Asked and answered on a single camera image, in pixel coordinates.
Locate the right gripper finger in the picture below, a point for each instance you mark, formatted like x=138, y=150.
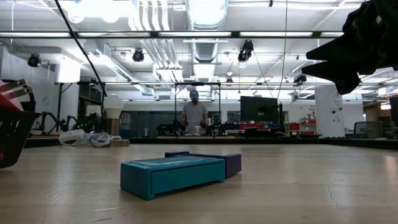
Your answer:
x=339, y=76
x=335, y=49

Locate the teal plastic box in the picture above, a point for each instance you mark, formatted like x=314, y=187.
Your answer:
x=174, y=180

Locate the black plastic basket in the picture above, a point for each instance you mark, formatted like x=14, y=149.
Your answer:
x=14, y=137

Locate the black background robot arm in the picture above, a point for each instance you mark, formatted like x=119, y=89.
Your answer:
x=49, y=119

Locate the white round pillar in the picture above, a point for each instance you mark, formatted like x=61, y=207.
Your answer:
x=329, y=112

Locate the black ceiling spotlight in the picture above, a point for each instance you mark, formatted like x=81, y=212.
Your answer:
x=298, y=80
x=33, y=60
x=245, y=51
x=137, y=56

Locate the red storage shelf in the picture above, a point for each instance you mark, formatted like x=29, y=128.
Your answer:
x=306, y=126

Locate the black computer monitor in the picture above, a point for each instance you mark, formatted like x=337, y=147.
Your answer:
x=258, y=109

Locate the dark blue windowed box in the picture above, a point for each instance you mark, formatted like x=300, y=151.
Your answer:
x=233, y=165

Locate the person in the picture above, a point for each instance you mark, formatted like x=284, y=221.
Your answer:
x=195, y=115

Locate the black card box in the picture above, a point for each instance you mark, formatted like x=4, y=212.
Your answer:
x=176, y=154

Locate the white light bulb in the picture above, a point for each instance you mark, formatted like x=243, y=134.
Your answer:
x=113, y=105

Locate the wooden lamp base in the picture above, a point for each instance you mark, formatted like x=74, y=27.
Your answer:
x=113, y=127

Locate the silver ventilation duct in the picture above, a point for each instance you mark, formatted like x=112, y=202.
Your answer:
x=206, y=12

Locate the black background table frame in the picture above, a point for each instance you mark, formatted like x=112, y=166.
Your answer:
x=197, y=83

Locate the black metal table frame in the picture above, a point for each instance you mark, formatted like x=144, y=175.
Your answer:
x=186, y=140

